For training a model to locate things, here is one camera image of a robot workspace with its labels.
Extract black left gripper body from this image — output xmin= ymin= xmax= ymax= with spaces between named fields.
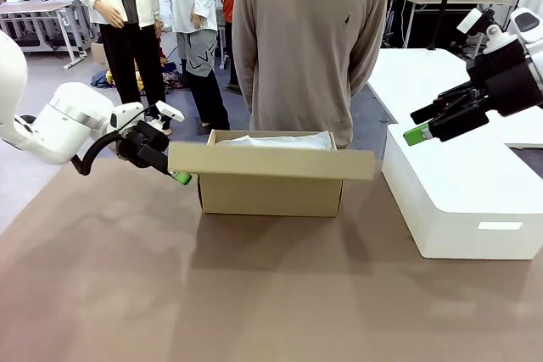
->
xmin=115 ymin=120 xmax=171 ymax=169

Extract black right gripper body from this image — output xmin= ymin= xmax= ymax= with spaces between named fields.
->
xmin=465 ymin=37 xmax=543 ymax=118

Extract small brown cardboard box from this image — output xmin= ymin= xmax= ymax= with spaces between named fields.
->
xmin=90 ymin=41 xmax=109 ymax=71

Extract cardboard shoe box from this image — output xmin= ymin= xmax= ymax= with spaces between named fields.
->
xmin=197 ymin=129 xmax=344 ymax=219

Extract right hand of jacket figure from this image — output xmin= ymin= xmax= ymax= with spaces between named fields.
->
xmin=92 ymin=0 xmax=126 ymax=29

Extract white foam block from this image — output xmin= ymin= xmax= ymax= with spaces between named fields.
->
xmin=366 ymin=47 xmax=543 ymax=261

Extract colourful cloth pile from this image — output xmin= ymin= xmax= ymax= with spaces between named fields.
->
xmin=90 ymin=59 xmax=187 ymax=97

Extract figure in white jacket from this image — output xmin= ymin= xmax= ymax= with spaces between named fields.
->
xmin=63 ymin=0 xmax=168 ymax=131

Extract brown table with white legs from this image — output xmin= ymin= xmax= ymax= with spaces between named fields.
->
xmin=394 ymin=0 xmax=515 ymax=50

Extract black stand pole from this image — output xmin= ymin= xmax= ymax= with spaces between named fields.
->
xmin=426 ymin=0 xmax=458 ymax=51

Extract white label sticker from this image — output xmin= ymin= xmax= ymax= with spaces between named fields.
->
xmin=478 ymin=221 xmax=523 ymax=232

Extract white tissue paper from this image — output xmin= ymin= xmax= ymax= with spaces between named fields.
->
xmin=215 ymin=130 xmax=333 ymax=151

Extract person in beige sweater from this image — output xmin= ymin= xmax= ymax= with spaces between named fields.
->
xmin=231 ymin=0 xmax=389 ymax=151

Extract grey table with robots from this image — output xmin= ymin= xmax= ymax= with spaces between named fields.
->
xmin=0 ymin=0 xmax=93 ymax=71

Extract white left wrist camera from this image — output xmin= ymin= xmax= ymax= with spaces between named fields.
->
xmin=146 ymin=100 xmax=186 ymax=132

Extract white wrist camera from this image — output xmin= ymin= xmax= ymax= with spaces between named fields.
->
xmin=456 ymin=8 xmax=510 ymax=54
xmin=146 ymin=100 xmax=186 ymax=132

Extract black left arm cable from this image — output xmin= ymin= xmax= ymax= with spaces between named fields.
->
xmin=70 ymin=105 xmax=159 ymax=177

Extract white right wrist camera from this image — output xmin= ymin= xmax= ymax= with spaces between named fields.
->
xmin=456 ymin=8 xmax=510 ymax=54

